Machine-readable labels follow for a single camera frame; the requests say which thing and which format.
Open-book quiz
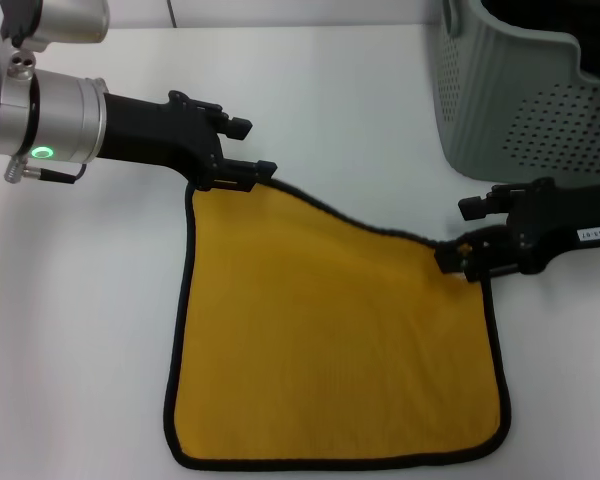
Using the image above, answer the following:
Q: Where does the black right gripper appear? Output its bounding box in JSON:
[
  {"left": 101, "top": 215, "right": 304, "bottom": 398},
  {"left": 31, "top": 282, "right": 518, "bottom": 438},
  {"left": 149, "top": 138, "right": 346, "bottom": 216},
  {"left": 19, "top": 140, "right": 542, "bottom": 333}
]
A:
[{"left": 434, "top": 176, "right": 600, "bottom": 284}]

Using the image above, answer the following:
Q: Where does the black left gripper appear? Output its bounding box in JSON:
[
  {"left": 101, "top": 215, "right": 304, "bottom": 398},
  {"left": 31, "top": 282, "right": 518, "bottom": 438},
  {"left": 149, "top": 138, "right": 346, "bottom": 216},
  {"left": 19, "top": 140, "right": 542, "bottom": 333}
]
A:
[{"left": 96, "top": 88, "right": 280, "bottom": 194}]

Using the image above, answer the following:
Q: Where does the green and yellow towel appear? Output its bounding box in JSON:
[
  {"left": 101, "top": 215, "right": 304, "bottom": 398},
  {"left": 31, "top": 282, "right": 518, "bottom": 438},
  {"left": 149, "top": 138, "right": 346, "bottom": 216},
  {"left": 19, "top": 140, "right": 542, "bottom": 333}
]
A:
[{"left": 162, "top": 176, "right": 513, "bottom": 458}]

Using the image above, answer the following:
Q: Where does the grey perforated plastic storage box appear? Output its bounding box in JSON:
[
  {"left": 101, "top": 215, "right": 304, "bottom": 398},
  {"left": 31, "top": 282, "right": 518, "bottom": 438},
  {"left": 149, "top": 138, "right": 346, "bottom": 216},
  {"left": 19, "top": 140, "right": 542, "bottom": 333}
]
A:
[{"left": 432, "top": 0, "right": 600, "bottom": 186}]

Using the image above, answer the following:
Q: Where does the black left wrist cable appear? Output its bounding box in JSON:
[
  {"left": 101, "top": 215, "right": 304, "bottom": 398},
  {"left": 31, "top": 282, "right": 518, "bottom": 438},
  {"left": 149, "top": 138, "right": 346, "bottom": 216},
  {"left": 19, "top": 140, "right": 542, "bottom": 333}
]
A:
[{"left": 3, "top": 158, "right": 89, "bottom": 186}]

